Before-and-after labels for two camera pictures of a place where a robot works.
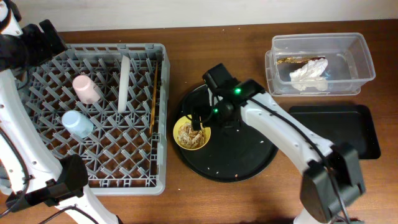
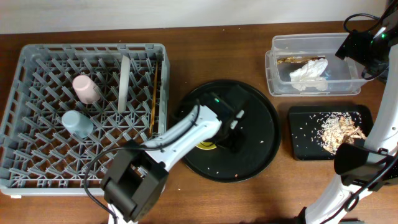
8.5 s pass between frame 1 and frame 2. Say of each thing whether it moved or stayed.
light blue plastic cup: stayed
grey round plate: stayed
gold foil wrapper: stayed
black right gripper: moved
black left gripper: moved
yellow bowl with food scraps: moved
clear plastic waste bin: stayed
